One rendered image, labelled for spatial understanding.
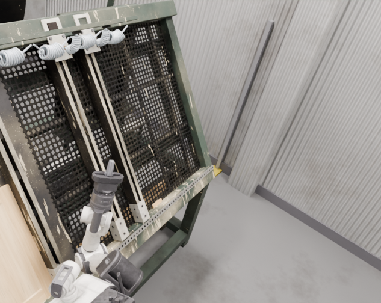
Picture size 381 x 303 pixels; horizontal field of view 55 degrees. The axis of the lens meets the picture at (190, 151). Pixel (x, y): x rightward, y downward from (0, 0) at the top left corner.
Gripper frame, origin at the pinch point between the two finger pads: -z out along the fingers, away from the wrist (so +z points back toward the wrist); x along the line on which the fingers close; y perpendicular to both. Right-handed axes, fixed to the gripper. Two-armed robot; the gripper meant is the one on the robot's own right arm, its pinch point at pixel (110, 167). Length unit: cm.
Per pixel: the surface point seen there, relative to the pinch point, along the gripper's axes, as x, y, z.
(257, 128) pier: -199, 142, 16
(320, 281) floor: -237, 33, 117
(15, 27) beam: 35, 54, -36
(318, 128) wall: -233, 102, -6
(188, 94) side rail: -85, 100, -13
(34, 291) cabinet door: 16, 10, 70
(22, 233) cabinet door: 23, 21, 46
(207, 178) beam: -110, 79, 42
